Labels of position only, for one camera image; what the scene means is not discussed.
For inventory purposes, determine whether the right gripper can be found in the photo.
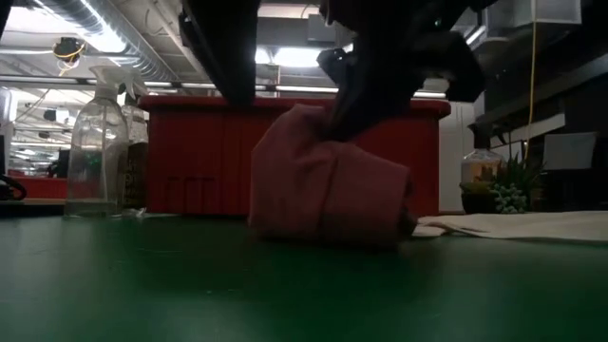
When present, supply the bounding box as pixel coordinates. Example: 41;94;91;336
327;0;498;142

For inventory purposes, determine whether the maroon garment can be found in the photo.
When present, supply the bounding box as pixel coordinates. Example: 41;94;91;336
247;103;419;248

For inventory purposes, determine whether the red plastic laundry bin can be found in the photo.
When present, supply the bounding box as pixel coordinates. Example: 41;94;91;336
139;94;452;218

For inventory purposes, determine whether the bright ceiling light panel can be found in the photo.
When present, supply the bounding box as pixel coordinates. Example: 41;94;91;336
254;45;329;67

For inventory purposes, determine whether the clear plastic spray bottle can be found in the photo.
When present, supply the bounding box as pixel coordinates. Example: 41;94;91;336
65;66;139;219

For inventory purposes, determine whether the small potted succulent plant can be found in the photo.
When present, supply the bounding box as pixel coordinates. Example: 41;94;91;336
459;142;547;215

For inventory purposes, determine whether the cream canvas tote bag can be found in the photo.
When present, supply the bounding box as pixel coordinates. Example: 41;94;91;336
411;210;608;244

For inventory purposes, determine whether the red background counter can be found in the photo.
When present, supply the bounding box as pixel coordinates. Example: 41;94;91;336
8;175;70;200

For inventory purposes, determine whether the silver ventilation duct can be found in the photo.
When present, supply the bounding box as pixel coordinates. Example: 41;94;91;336
37;0;181;82

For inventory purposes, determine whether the ceiling cable reel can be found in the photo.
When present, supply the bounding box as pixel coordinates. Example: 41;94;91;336
51;36;86;66

